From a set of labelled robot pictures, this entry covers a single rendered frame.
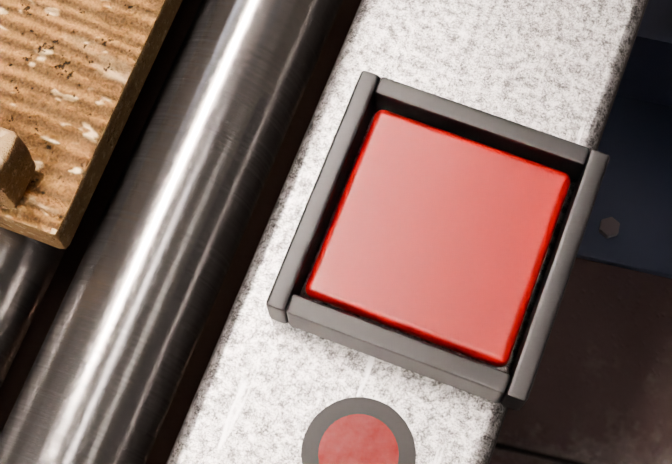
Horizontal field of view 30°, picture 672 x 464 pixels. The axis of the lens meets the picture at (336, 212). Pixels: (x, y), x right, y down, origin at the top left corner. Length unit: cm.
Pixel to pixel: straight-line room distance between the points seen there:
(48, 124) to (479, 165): 12
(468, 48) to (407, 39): 2
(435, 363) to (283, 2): 12
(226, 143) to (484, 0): 9
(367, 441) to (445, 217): 7
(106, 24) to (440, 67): 10
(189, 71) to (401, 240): 9
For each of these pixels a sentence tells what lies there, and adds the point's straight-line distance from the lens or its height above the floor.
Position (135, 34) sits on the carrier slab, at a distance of 38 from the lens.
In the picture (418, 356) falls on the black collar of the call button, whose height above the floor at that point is 93.
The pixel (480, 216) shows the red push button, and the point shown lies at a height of 93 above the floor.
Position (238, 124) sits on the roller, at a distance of 38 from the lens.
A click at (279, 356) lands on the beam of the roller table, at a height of 92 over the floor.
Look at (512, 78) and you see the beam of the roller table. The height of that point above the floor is 92.
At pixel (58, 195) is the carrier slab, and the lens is 36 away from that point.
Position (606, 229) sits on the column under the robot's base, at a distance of 133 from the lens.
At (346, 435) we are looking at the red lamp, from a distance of 36.
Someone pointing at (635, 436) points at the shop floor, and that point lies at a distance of 131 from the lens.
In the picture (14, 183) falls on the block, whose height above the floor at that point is 95.
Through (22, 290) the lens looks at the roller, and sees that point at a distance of 38.
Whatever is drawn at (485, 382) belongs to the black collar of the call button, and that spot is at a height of 93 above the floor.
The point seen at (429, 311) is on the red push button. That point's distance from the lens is 35.
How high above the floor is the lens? 127
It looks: 72 degrees down
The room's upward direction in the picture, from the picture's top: 3 degrees counter-clockwise
